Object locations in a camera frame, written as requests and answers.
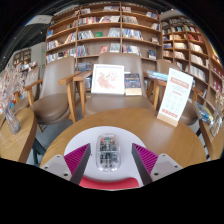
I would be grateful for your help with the white mouse pad, red rest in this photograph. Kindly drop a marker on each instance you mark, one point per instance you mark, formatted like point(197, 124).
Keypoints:
point(80, 138)

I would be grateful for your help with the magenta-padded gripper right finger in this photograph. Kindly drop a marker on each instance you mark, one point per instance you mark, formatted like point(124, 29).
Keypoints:
point(146, 159)

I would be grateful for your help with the wide wooden bookshelf unit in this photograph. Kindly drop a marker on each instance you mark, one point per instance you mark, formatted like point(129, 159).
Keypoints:
point(100, 33)

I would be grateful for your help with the small distant wooden bookshelf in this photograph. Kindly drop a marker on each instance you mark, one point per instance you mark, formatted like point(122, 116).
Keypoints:
point(21, 57)

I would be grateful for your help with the dark book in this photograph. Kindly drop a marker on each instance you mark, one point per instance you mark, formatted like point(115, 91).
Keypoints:
point(133, 83)

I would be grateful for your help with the transparent computer mouse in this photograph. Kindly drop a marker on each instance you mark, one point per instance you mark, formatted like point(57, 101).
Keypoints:
point(108, 153)

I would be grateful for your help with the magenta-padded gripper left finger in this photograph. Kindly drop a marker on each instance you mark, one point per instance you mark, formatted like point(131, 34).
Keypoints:
point(76, 159)

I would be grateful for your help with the brown leather wooden armchair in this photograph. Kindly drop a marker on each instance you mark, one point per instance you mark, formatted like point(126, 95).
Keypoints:
point(191, 111)
point(53, 96)
point(116, 101)

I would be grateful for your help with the curved wooden bookshelf unit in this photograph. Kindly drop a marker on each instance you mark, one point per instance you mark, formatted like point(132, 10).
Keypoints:
point(191, 53)

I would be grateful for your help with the white framed floral picture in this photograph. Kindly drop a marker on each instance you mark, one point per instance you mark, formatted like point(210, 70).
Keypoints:
point(107, 79)

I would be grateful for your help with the round wooden side table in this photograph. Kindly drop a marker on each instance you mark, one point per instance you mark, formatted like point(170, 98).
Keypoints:
point(15, 143)
point(215, 143)

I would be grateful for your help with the white sign on wooden base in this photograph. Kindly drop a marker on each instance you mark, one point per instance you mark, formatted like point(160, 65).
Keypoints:
point(175, 96)

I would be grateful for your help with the stack of light books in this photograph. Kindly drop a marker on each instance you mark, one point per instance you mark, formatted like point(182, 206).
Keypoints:
point(156, 75)

